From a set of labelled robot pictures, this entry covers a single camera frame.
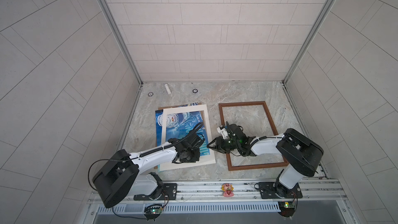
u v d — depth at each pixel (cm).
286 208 67
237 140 69
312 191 72
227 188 70
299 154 45
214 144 78
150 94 108
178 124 94
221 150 75
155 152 51
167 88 111
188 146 64
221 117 96
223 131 81
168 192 71
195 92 111
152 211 64
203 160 82
